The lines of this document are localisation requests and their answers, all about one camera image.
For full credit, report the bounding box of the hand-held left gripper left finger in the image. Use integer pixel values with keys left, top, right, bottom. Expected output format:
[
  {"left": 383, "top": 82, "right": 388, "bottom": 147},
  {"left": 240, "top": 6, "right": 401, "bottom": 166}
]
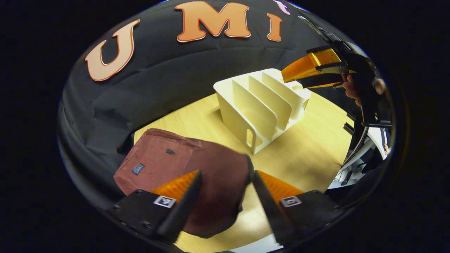
[{"left": 107, "top": 170, "right": 203, "bottom": 243}]

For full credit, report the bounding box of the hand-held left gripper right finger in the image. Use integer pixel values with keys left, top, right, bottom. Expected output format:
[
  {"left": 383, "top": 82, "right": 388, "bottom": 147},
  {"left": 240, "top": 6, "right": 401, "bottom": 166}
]
[{"left": 252, "top": 170, "right": 347, "bottom": 246}]

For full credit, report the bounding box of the maroon schoolbag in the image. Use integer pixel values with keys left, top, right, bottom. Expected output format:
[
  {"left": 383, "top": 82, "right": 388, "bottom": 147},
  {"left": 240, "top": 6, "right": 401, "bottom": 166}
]
[{"left": 114, "top": 128, "right": 254, "bottom": 239}]

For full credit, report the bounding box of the white bookshelf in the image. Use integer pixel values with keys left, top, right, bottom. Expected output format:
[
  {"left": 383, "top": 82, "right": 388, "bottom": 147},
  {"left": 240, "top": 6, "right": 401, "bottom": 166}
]
[{"left": 213, "top": 69, "right": 311, "bottom": 155}]

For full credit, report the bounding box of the white equipment stand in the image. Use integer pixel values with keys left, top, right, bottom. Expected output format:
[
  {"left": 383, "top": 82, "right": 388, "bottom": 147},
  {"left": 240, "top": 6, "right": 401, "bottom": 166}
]
[{"left": 329, "top": 126, "right": 390, "bottom": 187}]

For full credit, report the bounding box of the black cable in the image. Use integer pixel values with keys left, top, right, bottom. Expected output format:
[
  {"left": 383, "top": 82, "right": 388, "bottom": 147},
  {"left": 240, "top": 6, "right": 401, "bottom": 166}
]
[{"left": 346, "top": 119, "right": 369, "bottom": 167}]

